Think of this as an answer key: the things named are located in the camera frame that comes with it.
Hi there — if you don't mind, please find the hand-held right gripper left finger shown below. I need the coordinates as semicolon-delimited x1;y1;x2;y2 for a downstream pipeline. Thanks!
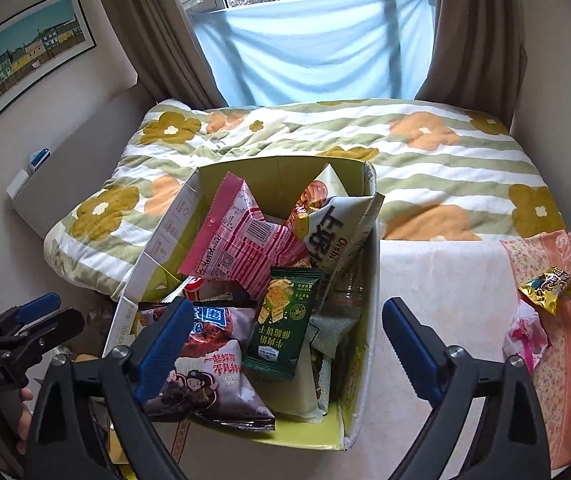
26;297;196;480

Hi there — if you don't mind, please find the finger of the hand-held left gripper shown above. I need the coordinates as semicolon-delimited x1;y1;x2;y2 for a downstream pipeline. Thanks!
0;294;61;336
0;307;85;361

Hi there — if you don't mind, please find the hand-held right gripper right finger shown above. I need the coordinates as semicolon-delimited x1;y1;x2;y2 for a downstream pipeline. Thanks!
381;297;551;480

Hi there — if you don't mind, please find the purple white snack packet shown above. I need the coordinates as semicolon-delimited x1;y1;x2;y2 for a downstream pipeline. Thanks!
138;300;276;433

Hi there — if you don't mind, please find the pink striped snack packet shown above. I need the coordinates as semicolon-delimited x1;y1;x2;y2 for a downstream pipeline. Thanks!
178;172;311;301

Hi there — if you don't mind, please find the cardboard box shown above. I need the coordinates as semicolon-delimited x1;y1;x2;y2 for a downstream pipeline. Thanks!
103;156;386;453

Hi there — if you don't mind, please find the white bed sheet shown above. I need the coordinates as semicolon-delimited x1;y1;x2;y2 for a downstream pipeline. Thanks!
100;237;556;480

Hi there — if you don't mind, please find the red white snack packet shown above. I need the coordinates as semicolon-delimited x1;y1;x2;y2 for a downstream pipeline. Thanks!
138;275;216;311

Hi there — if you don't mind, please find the grey snack packet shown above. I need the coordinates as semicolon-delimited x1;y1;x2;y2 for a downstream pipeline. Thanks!
308;310;361;361

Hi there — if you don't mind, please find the pink candy wrapper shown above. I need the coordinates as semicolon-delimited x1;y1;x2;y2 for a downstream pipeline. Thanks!
503;300;551;373

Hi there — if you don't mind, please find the dark green snack packet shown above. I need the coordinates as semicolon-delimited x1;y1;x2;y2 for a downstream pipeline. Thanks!
242;267;325;381

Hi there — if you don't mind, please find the small white item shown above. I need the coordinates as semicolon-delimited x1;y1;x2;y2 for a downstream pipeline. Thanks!
6;170;31;201

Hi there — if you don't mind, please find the pale yellow snack packet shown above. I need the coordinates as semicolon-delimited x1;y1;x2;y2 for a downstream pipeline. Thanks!
246;360;326;423

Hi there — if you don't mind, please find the white packet with black letters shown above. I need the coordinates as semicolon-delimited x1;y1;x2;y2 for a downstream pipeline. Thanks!
300;192;385;311

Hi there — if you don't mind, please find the grey side panel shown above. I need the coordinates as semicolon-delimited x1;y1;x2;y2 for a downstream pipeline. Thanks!
6;92;139;238

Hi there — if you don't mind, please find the gold candy wrapper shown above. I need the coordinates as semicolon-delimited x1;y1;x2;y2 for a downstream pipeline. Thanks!
518;266;571;317

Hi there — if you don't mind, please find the floral striped blanket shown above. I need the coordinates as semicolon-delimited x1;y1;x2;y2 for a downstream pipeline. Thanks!
43;99;566;301

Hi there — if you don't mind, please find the red cream snack packet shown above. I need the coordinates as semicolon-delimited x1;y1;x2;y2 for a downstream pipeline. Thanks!
285;162;351;241

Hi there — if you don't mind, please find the framed picture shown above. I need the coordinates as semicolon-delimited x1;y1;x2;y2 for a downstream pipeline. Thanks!
0;0;97;123

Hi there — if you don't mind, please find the brown curtain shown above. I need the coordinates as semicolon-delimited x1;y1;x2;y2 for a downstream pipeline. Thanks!
415;0;529;128
88;0;229;108

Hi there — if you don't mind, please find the light blue cloth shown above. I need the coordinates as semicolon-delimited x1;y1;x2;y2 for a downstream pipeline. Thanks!
188;0;439;108

